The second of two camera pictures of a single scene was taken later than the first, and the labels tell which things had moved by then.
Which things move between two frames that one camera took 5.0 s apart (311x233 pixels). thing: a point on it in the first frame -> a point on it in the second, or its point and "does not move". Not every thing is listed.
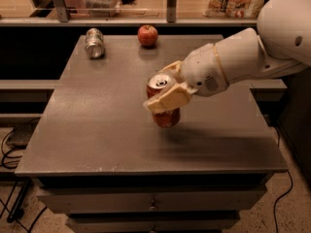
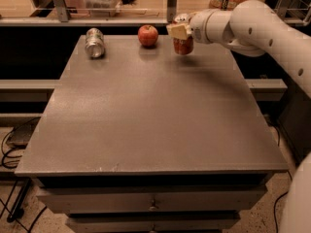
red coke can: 157,82 -> 183,47
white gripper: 201,71 -> 196,29
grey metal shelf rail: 127,20 does not move
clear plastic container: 103,1 does not move
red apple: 148,36 does not move
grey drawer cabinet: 99,158 does not move
